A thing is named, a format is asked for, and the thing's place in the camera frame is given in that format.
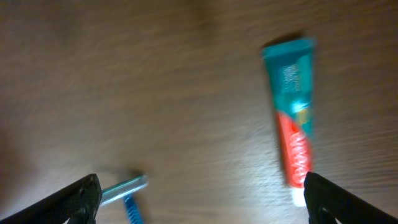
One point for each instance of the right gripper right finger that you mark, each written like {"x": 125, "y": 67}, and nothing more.
{"x": 329, "y": 203}

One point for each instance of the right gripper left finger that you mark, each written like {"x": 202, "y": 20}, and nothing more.
{"x": 76, "y": 203}

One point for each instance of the red green toothpaste tube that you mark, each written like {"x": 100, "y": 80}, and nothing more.
{"x": 289, "y": 66}

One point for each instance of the blue disposable razor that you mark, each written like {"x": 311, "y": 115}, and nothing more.
{"x": 125, "y": 191}

